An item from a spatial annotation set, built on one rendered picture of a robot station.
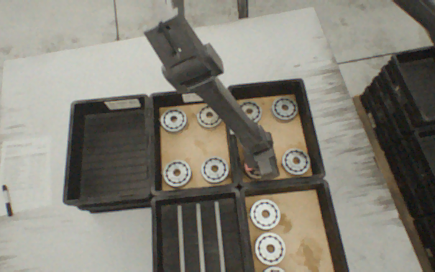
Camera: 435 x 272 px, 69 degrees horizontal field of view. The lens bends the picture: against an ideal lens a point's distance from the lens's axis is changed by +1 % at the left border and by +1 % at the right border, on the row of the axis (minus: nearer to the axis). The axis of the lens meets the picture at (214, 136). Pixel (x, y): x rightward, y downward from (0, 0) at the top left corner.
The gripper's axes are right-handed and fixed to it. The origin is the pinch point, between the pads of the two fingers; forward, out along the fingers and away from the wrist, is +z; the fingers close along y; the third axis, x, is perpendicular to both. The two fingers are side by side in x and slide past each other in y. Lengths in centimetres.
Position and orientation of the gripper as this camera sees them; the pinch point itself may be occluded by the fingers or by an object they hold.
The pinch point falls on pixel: (257, 163)
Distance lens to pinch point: 116.3
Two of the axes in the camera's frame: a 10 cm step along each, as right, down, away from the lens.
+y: 9.8, -1.8, 0.4
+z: 0.3, 3.7, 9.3
